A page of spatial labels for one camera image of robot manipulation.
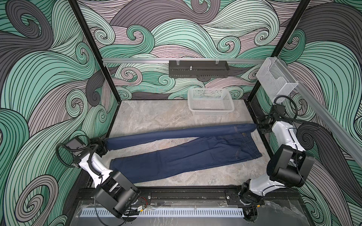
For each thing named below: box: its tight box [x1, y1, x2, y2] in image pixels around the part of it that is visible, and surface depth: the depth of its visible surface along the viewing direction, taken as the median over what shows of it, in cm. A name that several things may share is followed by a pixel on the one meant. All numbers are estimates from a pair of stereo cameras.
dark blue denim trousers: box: [103, 123, 263, 184], surface depth 90 cm
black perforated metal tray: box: [168, 60, 230, 78], surface depth 97 cm
